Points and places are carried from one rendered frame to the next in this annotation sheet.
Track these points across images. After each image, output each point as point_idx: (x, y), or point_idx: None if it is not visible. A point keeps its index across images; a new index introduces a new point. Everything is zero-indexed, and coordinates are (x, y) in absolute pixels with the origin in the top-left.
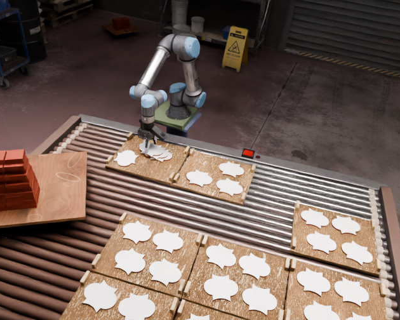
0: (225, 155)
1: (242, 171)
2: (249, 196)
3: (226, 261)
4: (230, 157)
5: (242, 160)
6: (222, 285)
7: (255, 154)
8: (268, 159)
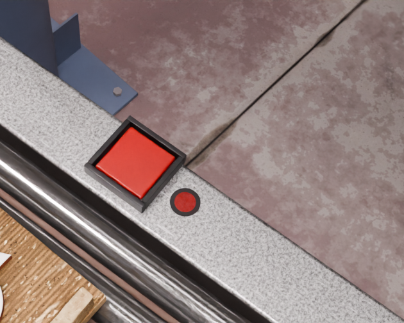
0: (5, 131)
1: None
2: None
3: None
4: (16, 159)
5: (65, 211)
6: None
7: (182, 177)
8: (239, 236)
